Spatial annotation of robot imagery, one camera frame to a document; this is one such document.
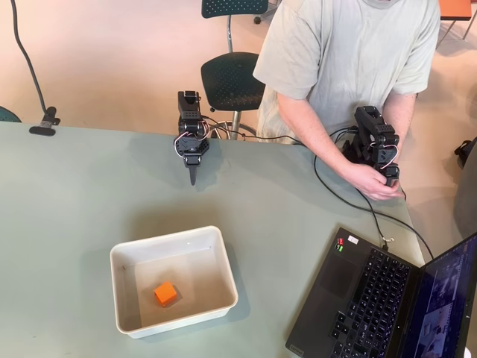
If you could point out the person's right forearm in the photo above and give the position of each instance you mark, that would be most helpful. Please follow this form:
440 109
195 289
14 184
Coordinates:
313 127

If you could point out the person's torso grey t-shirt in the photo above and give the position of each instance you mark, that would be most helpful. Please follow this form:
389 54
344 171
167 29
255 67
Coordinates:
346 48

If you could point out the orange cube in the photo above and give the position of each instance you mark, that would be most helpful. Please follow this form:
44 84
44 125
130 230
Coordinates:
165 294

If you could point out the white plastic tray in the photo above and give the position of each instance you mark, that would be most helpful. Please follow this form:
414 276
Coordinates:
208 283

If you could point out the person's right hand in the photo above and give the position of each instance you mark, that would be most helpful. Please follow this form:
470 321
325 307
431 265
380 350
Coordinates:
372 184

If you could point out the person's left forearm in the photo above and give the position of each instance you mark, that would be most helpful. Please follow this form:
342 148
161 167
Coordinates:
400 112

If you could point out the black leader arm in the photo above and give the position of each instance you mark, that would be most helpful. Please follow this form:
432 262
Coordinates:
374 127

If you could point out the grey beanbag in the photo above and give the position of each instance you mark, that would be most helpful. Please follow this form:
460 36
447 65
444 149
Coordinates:
467 201

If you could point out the orange table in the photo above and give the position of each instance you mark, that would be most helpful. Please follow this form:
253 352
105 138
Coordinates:
454 8

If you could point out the black laptop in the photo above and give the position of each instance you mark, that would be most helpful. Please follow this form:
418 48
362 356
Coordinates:
372 298

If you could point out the black follower gripper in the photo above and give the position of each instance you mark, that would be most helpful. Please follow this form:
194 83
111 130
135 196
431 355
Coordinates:
192 161

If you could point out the black backpack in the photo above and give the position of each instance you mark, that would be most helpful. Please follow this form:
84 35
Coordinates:
466 151

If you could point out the dark green perforated stool chair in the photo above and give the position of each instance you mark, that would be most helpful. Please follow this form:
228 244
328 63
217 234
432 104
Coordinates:
227 82

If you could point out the black gooseneck clamp mount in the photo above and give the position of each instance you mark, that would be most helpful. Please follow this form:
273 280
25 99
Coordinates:
33 74

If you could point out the black follower robot arm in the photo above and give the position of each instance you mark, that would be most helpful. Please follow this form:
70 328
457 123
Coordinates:
189 112

